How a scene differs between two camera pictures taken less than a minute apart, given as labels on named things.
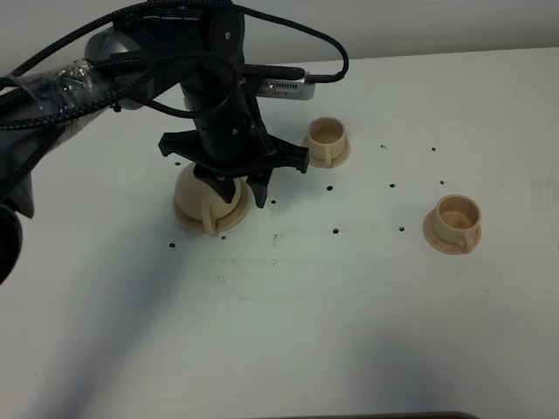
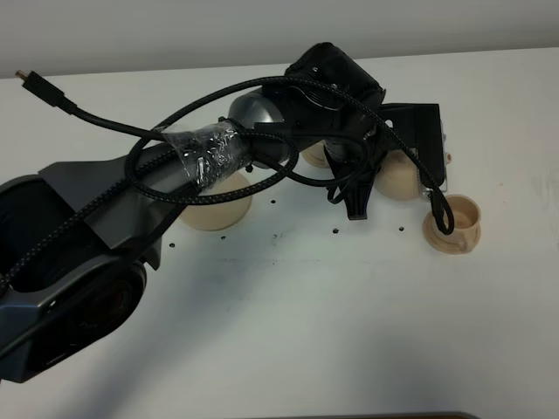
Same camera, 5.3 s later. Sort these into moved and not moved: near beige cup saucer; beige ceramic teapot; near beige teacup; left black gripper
Moved: beige ceramic teapot; left black gripper
Not moved: near beige teacup; near beige cup saucer
